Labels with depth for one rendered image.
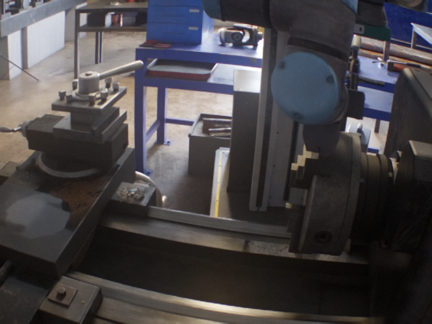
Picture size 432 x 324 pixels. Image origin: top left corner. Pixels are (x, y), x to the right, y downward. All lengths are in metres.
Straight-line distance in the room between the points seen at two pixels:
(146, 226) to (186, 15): 1.83
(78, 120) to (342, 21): 0.84
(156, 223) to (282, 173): 1.05
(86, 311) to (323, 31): 0.69
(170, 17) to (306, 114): 2.35
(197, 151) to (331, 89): 2.50
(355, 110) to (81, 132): 0.72
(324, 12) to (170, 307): 0.68
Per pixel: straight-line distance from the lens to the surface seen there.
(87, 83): 1.23
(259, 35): 2.85
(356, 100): 0.78
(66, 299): 0.97
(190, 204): 2.84
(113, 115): 1.25
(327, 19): 0.60
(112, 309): 1.01
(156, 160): 3.29
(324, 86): 0.58
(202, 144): 3.02
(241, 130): 2.22
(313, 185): 0.82
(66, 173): 1.27
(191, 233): 1.22
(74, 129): 1.23
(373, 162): 0.91
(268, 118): 2.03
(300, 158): 0.99
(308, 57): 0.58
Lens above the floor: 1.57
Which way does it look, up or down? 29 degrees down
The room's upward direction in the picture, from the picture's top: 3 degrees clockwise
